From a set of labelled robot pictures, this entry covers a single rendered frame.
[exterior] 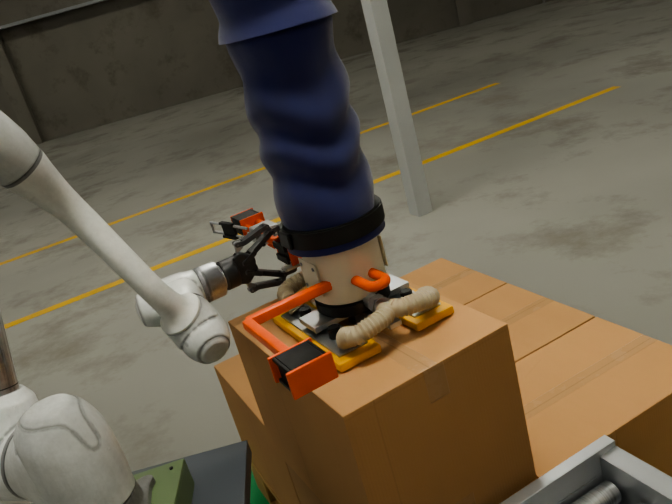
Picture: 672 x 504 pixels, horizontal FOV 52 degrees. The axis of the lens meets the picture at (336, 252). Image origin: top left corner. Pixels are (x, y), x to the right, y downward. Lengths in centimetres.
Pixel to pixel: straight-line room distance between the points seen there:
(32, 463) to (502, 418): 91
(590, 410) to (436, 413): 56
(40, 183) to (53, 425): 45
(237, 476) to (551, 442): 74
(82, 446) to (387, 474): 56
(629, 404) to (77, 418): 126
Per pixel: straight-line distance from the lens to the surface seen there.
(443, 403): 141
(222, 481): 158
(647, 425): 188
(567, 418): 184
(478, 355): 143
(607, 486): 165
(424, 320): 147
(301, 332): 156
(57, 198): 146
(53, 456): 136
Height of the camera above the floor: 166
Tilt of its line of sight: 21 degrees down
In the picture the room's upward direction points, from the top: 16 degrees counter-clockwise
